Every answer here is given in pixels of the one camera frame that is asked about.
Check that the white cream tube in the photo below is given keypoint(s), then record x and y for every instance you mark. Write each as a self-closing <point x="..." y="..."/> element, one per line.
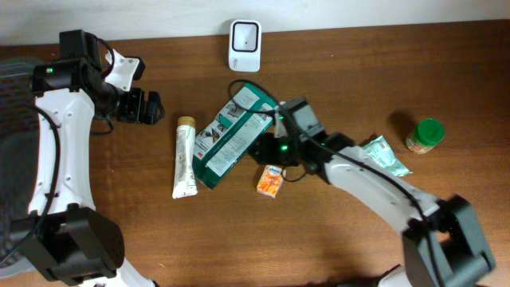
<point x="184" y="180"/>

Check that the green white wipes package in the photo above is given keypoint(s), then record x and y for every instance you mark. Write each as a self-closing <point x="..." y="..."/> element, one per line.
<point x="219" y="146"/>

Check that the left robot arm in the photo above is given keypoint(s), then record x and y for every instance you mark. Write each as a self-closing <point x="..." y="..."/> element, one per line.
<point x="64" y="237"/>

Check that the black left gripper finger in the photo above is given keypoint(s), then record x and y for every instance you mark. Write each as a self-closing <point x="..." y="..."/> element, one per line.
<point x="153" y="115"/>
<point x="153" y="100"/>

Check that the orange tissue pack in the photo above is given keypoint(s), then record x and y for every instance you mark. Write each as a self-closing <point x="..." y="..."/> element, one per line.
<point x="271" y="180"/>

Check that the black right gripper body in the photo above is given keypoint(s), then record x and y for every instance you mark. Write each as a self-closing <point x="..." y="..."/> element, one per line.
<point x="280" y="150"/>

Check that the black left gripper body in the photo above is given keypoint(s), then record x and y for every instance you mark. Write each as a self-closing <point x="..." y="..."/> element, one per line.
<point x="133" y="104"/>

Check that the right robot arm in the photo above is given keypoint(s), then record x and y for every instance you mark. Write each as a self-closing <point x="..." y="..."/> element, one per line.
<point x="443" y="242"/>

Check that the grey plastic basket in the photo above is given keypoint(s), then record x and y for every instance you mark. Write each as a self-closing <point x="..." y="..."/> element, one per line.
<point x="19" y="143"/>

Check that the teal wipes pouch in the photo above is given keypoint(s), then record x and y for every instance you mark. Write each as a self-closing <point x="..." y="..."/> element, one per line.
<point x="380" y="151"/>

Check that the white barcode scanner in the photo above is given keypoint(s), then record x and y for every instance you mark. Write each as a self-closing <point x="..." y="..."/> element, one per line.
<point x="245" y="46"/>

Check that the green lid jar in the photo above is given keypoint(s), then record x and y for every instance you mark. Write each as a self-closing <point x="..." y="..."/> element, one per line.
<point x="425" y="136"/>

